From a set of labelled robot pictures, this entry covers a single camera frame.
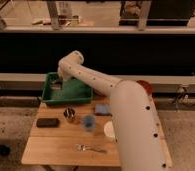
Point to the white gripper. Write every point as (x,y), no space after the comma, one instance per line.
(63,75)

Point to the small scrub brush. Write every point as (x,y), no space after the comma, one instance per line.
(56,85)

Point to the green plastic tray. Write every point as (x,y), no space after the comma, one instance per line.
(73,91)

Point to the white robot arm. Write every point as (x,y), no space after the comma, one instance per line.
(132,112)

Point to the dark purple bowl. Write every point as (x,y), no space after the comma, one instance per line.
(99,93)

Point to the small metal cup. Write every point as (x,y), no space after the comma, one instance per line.
(69,114)

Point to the blue sponge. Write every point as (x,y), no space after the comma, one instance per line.
(102,110)

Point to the blue plastic cup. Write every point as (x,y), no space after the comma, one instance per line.
(89,122)

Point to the black rectangular case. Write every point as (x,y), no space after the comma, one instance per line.
(47,123)

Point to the orange red bowl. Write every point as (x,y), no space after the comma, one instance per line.
(146,85)

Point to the black object on floor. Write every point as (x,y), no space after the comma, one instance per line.
(4,150)

